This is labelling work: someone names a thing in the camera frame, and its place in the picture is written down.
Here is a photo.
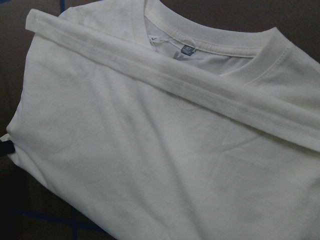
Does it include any cream long-sleeve cat shirt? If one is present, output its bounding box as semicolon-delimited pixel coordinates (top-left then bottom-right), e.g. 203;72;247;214
3;0;320;240

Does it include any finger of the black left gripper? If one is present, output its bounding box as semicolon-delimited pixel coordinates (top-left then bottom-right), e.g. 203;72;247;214
0;140;13;157

